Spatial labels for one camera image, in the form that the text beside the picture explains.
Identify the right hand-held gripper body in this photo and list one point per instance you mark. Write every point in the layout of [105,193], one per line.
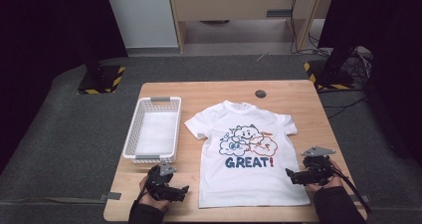
[316,169]

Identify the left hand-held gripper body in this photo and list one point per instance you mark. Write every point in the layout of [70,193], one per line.
[157,182]

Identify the white printed t-shirt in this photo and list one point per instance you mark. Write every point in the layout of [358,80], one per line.
[249,180]

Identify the person's right hand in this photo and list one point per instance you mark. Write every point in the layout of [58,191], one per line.
[333,179]

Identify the person's left hand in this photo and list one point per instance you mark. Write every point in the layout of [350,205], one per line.
[151,200]

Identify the grey tape strip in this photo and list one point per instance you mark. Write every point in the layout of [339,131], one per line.
[112,196]
[365,198]

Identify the white perforated plastic basket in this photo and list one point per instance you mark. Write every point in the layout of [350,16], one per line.
[154,134]

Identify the grey round table grommet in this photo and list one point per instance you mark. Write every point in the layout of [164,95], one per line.
[260,94]

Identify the black striped stand base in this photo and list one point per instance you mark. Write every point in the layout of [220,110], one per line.
[101,81]
[331,79]

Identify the small wooden stick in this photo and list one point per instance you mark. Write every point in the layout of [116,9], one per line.
[262,56]

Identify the black curtain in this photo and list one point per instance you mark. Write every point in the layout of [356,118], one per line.
[391,51]
[49,35]

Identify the white cabinet panel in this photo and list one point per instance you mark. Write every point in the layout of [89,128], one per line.
[142,15]

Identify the light wooden desk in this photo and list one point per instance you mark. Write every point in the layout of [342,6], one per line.
[232,3]

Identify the black stand post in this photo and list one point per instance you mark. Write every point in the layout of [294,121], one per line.
[92,63]
[340,59]

